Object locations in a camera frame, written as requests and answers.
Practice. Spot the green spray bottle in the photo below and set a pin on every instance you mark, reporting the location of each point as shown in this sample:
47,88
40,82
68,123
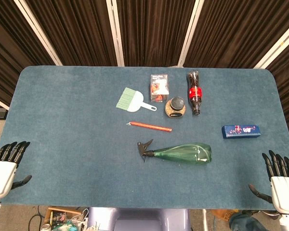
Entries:
183,153

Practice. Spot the red candle stick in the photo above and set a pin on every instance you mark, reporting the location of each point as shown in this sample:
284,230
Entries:
150,126

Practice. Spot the white partition frame post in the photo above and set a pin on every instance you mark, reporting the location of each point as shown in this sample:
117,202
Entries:
38,31
189,33
115,31
277,45

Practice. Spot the blue table cloth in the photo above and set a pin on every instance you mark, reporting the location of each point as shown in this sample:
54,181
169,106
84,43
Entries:
86,156

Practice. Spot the green bristle white brush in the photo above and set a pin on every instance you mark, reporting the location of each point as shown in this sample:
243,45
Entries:
132,102

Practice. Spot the clear box with red figure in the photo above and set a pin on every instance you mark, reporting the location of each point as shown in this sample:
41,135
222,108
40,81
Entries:
159,87

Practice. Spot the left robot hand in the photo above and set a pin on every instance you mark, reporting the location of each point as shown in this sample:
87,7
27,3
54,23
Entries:
2,170

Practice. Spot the cola bottle with red label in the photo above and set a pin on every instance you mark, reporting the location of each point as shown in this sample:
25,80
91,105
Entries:
195,93

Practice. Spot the purple robot base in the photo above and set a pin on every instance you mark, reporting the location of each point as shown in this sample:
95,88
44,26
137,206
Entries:
139,220

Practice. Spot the dark brown curtain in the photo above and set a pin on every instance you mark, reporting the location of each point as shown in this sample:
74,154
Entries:
154,29

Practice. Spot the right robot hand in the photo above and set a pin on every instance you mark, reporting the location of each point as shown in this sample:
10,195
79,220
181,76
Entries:
283,190

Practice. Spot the blue rectangular printed box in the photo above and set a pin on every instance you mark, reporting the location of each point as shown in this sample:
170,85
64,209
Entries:
240,131

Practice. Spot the round jar with black lid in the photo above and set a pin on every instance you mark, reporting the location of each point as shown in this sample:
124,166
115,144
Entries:
175,107

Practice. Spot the wooden box with clutter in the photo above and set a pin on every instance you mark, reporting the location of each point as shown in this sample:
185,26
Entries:
60,217

